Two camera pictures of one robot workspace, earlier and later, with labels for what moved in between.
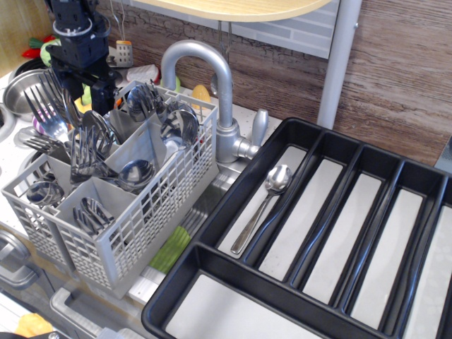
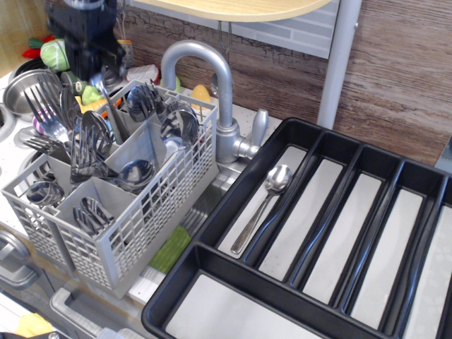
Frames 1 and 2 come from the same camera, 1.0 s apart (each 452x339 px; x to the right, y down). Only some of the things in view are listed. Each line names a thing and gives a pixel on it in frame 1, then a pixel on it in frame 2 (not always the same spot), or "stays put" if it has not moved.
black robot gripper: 82,56 → 89,28
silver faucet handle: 260,126 stays put
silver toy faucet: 229,146 stays put
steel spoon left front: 44,193 stays put
